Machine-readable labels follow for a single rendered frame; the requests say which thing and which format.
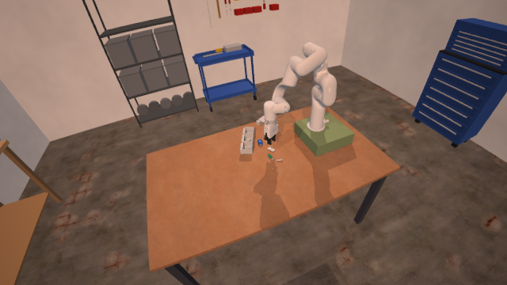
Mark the grey rack of labelled bins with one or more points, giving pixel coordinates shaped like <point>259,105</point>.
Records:
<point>247,146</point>

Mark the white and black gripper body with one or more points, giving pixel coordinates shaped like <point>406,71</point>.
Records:
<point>271,130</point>

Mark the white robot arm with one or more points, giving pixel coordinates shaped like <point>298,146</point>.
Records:
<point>323,93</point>

